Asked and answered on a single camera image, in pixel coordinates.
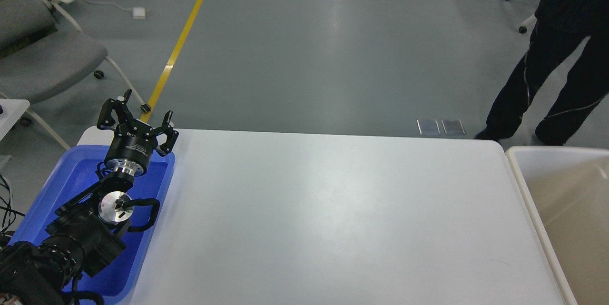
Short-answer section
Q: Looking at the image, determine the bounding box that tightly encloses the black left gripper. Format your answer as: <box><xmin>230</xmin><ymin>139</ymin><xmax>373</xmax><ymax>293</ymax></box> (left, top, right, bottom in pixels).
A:
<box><xmin>98</xmin><ymin>89</ymin><xmax>179</xmax><ymax>177</ymax></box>

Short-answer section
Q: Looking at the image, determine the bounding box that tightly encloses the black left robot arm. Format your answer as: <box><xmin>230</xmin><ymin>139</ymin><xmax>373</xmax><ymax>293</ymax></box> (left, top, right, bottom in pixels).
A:
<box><xmin>1</xmin><ymin>89</ymin><xmax>179</xmax><ymax>305</ymax></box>

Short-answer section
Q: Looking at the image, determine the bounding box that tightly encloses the grey office chair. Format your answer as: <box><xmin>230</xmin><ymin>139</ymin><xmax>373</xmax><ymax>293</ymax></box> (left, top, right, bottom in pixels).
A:
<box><xmin>0</xmin><ymin>0</ymin><xmax>152</xmax><ymax>150</ymax></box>

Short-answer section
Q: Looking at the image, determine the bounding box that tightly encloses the white side table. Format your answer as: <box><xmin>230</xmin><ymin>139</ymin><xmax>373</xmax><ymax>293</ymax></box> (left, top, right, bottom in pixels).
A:
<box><xmin>0</xmin><ymin>98</ymin><xmax>30</xmax><ymax>140</ymax></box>

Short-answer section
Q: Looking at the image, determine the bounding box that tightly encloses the blue plastic bin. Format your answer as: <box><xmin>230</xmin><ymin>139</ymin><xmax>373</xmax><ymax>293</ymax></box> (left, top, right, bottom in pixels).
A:
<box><xmin>10</xmin><ymin>145</ymin><xmax>176</xmax><ymax>305</ymax></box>

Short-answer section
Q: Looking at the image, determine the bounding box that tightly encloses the left metal floor plate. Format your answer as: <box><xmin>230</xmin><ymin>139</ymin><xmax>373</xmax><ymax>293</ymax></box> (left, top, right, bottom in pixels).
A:
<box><xmin>417</xmin><ymin>119</ymin><xmax>442</xmax><ymax>137</ymax></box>

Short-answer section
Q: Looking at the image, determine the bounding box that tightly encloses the metal floor plate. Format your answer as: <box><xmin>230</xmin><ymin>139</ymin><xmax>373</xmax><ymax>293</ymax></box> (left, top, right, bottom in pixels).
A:
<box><xmin>417</xmin><ymin>119</ymin><xmax>442</xmax><ymax>137</ymax></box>
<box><xmin>441</xmin><ymin>119</ymin><xmax>466</xmax><ymax>136</ymax></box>

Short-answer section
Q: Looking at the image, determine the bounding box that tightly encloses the right metal floor plate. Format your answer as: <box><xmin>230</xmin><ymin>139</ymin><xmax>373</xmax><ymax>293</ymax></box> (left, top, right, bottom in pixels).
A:
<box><xmin>441</xmin><ymin>119</ymin><xmax>466</xmax><ymax>136</ymax></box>

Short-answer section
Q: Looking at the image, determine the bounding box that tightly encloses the white plastic bin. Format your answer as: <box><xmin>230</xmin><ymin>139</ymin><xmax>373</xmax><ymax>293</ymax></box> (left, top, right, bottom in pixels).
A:
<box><xmin>506</xmin><ymin>146</ymin><xmax>609</xmax><ymax>305</ymax></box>

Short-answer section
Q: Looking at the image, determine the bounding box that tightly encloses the person in black clothes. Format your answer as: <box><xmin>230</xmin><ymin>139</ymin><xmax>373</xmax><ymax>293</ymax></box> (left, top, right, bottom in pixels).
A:
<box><xmin>475</xmin><ymin>0</ymin><xmax>608</xmax><ymax>146</ymax></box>

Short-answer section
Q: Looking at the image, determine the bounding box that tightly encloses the white power adapter with cable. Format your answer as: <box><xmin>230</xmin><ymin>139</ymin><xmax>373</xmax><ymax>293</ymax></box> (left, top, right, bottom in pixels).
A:
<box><xmin>82</xmin><ymin>0</ymin><xmax>149</xmax><ymax>20</ymax></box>

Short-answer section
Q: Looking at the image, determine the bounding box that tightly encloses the black cables bundle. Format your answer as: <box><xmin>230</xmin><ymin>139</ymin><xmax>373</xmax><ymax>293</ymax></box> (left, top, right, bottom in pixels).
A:
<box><xmin>0</xmin><ymin>172</ymin><xmax>25</xmax><ymax>239</ymax></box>

